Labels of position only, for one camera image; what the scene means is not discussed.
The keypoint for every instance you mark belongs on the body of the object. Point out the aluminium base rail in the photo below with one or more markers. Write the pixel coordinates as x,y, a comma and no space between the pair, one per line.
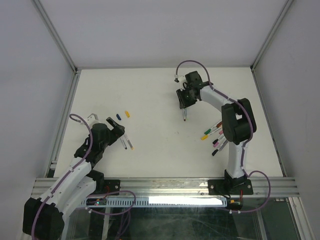
258,187

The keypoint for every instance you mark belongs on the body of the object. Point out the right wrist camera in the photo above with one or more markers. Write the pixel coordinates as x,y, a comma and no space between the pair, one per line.
180,79

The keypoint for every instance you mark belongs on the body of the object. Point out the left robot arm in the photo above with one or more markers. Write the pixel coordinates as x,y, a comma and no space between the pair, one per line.
44,217

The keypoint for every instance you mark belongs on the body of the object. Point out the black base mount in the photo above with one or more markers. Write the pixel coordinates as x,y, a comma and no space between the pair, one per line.
103,185
220,186

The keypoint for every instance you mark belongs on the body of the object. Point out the yellow pen cap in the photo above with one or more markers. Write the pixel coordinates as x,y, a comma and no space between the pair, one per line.
127,113

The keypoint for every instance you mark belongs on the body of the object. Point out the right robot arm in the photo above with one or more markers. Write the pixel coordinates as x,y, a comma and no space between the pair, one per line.
238,122

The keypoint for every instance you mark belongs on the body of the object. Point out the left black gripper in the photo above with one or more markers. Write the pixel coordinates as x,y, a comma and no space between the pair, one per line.
116,132

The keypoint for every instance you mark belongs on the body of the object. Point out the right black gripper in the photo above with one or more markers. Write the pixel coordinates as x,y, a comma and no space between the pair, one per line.
183,103

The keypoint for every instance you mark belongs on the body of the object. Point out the blue cap marker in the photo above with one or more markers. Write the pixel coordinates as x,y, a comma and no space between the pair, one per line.
123,143

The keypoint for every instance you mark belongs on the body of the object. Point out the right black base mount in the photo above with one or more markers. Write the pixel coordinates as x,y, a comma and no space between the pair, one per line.
220,186

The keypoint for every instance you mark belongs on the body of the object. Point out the magenta cap marker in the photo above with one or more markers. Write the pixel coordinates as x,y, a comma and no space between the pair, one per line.
218,141

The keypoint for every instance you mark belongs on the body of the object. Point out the black cap marker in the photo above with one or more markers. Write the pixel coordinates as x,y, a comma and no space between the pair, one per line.
220,148

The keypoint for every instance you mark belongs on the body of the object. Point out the light green cap marker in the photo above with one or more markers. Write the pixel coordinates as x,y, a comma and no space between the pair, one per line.
185,114

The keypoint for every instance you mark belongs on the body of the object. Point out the white slotted cable duct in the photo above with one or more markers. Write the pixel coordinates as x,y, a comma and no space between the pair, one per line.
155,201

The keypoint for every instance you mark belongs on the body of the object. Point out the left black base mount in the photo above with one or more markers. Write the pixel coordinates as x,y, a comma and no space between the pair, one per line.
103,185

